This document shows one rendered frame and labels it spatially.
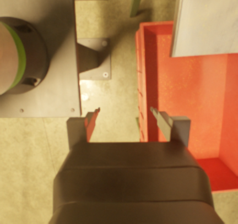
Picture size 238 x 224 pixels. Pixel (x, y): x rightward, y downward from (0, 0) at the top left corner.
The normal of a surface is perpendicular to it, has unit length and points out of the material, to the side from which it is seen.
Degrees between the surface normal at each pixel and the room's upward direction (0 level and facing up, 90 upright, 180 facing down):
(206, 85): 0
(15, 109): 0
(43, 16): 0
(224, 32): 30
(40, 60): 66
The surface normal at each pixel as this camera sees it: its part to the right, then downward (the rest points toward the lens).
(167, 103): 0.00, 0.25
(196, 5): 0.04, 0.70
